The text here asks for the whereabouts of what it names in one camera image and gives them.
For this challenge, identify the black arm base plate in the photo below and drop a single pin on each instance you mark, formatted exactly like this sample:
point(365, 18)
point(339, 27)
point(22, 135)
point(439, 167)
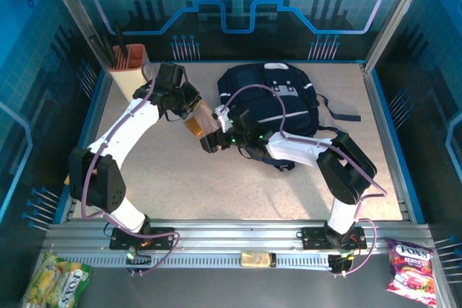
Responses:
point(119, 241)
point(312, 237)

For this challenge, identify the yellow snack bag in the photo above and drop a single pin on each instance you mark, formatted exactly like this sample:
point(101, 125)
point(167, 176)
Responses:
point(66, 180)

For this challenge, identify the black pen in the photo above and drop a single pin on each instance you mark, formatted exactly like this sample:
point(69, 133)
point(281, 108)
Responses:
point(121, 43)
point(109, 52)

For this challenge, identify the purple Fox's candy bag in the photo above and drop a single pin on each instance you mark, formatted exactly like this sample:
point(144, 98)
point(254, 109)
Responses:
point(411, 272)

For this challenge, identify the cream pen holder orange rim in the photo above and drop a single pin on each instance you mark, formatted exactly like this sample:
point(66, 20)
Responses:
point(130, 73)

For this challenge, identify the green Fox's candy bag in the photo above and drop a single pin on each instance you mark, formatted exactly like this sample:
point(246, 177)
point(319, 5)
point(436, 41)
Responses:
point(54, 282)

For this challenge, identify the small yellow packet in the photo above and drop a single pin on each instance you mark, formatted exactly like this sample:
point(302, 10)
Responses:
point(256, 259)

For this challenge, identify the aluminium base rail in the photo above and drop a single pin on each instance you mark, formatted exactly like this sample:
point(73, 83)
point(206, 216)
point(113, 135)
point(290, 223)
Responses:
point(231, 239)

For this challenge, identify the navy blue backpack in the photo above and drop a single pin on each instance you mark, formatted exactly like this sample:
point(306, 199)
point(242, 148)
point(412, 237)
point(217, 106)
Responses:
point(285, 99)

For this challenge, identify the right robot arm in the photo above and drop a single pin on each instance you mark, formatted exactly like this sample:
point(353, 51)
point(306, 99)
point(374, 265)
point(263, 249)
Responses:
point(292, 147)

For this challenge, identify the black connector box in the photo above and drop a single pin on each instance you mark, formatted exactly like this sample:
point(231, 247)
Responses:
point(337, 264)
point(139, 260)

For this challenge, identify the aluminium side rail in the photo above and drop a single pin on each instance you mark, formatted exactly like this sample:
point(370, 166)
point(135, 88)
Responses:
point(96, 120)
point(382, 124)

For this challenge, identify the aluminium frame post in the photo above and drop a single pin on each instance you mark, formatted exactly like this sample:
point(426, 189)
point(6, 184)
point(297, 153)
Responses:
point(398, 8)
point(74, 5)

